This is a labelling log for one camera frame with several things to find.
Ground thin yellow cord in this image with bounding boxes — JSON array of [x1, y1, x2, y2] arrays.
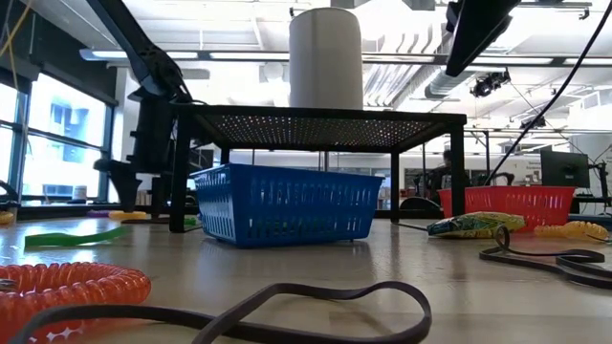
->
[[0, 0, 33, 90]]

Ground black office chair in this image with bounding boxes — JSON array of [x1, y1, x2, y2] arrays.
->
[[400, 196, 442, 220]]

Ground blue plastic basket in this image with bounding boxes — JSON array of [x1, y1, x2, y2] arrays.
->
[[189, 163, 385, 248]]

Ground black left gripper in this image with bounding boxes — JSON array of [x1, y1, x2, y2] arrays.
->
[[93, 93, 176, 220]]

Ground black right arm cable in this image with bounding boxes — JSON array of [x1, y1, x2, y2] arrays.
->
[[482, 0, 612, 186]]

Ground person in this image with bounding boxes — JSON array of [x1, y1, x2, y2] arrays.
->
[[427, 149, 472, 204]]

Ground black aluminium table frame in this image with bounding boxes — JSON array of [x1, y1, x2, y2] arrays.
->
[[0, 203, 612, 228]]

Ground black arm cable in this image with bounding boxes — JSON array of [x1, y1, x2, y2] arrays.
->
[[0, 179, 21, 209], [482, 0, 612, 186]]

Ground white translucent cylinder container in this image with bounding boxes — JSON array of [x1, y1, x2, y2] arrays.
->
[[288, 7, 364, 112]]

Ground large dark-framed window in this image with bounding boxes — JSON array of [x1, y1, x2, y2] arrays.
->
[[0, 71, 119, 204]]

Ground black rubber band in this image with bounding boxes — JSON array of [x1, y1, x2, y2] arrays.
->
[[479, 225, 612, 290], [9, 281, 433, 344]]

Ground red plastic basket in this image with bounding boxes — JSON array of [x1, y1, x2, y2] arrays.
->
[[437, 185, 577, 233]]

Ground black computer monitor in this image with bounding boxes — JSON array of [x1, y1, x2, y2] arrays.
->
[[540, 149, 591, 189]]

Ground black perforated metal riser stand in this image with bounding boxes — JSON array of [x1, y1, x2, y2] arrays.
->
[[167, 102, 468, 234]]

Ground green yellow snack packet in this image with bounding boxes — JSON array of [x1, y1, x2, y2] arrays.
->
[[426, 211, 527, 239]]

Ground orange spiral coil band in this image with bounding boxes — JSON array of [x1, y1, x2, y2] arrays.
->
[[0, 261, 153, 344]]

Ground long ceiling light bar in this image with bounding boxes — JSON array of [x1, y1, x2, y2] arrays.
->
[[78, 47, 612, 67]]

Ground black metal rack frame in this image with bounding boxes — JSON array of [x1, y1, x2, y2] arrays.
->
[[466, 126, 492, 188]]

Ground green rubber band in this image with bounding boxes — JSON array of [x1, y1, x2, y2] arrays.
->
[[23, 225, 133, 248]]

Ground black ceiling spotlight cluster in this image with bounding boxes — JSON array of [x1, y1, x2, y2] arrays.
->
[[470, 70, 512, 99]]

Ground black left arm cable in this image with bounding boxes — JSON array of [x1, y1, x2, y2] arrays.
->
[[0, 179, 21, 209]]

